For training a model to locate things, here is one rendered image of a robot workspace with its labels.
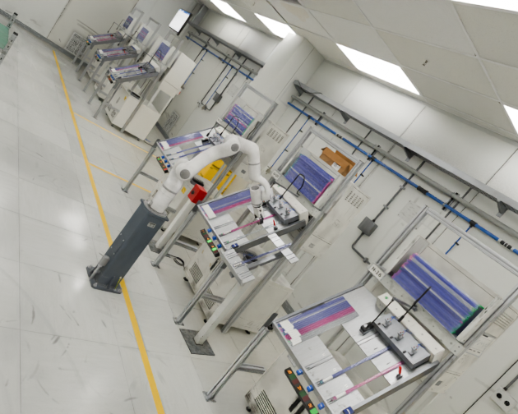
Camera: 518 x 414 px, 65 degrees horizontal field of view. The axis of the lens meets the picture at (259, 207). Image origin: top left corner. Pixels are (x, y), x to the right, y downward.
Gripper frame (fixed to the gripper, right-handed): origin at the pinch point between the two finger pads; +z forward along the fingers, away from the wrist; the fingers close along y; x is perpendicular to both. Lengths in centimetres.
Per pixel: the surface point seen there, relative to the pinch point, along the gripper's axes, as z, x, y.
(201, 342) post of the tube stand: 67, 76, -35
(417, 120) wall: 21, -250, 87
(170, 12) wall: 7, -179, 871
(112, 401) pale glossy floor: 4, 135, -91
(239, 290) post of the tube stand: 28, 37, -35
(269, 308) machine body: 98, 5, -10
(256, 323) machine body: 110, 20, -10
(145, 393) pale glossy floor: 21, 119, -84
